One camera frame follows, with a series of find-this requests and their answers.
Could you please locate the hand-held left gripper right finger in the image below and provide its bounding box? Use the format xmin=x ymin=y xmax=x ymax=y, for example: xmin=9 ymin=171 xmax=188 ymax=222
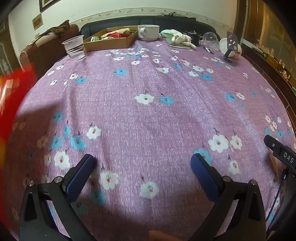
xmin=188 ymin=153 xmax=267 ymax=241

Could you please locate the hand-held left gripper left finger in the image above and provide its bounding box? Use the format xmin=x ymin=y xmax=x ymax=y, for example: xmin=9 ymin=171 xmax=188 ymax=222
xmin=20 ymin=154 xmax=97 ymax=241

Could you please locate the red cardboard box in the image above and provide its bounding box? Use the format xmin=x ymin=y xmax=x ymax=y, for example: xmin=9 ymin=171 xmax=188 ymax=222
xmin=0 ymin=64 xmax=37 ymax=167

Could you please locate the person's right hand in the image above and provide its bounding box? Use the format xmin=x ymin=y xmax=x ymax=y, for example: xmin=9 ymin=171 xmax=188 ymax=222
xmin=268 ymin=152 xmax=281 ymax=180

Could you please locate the person's left hand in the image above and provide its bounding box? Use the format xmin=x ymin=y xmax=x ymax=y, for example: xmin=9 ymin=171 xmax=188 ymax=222
xmin=148 ymin=230 xmax=185 ymax=241

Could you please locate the purple floral tablecloth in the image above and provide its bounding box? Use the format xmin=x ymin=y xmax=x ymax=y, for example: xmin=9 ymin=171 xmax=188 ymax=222
xmin=7 ymin=38 xmax=296 ymax=241

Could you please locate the wooden glass display cabinet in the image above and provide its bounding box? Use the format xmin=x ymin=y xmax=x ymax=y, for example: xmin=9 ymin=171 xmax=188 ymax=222
xmin=233 ymin=0 xmax=296 ymax=98

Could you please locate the white paper bowl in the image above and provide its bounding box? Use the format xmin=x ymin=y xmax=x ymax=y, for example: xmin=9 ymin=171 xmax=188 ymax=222
xmin=218 ymin=38 xmax=242 ymax=58

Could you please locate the black phone stand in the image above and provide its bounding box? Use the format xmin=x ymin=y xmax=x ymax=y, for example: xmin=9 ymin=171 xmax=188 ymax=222
xmin=223 ymin=31 xmax=240 ymax=67

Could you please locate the clear plastic cup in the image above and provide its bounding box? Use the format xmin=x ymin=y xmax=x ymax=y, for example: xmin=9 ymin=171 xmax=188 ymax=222
xmin=62 ymin=35 xmax=85 ymax=61

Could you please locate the brown armchair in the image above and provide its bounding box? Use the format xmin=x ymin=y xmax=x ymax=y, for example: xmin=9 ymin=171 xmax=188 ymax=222
xmin=20 ymin=24 xmax=80 ymax=77

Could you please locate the brown cardboard tray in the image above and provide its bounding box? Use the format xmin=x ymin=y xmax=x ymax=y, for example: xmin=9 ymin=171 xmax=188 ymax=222
xmin=83 ymin=27 xmax=139 ymax=53

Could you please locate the dark wooden wardrobe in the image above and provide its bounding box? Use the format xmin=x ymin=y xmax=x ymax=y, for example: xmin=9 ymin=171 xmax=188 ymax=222
xmin=0 ymin=20 xmax=20 ymax=76

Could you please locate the brown cloth on armchair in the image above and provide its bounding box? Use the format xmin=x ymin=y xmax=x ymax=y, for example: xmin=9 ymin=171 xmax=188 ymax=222
xmin=45 ymin=20 xmax=70 ymax=37

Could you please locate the light green cloth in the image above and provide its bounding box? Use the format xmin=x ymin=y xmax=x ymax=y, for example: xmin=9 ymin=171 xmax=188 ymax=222
xmin=160 ymin=29 xmax=183 ymax=44

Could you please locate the white ceramic mug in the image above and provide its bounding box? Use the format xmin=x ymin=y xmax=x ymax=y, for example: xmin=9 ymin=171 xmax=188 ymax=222
xmin=138 ymin=24 xmax=160 ymax=42

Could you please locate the black leather sofa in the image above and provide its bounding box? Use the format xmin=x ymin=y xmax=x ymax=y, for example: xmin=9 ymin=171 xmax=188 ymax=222
xmin=80 ymin=16 xmax=222 ymax=40

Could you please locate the dark clothing on sofa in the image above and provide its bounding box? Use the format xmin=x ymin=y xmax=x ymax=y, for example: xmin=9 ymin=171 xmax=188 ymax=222
xmin=159 ymin=11 xmax=197 ymax=21

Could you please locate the small wall plaque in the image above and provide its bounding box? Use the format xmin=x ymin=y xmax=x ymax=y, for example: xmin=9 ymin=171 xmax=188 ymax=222
xmin=32 ymin=13 xmax=44 ymax=30

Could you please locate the framed wall painting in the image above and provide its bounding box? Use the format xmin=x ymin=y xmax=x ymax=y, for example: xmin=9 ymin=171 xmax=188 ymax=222
xmin=39 ymin=0 xmax=62 ymax=12

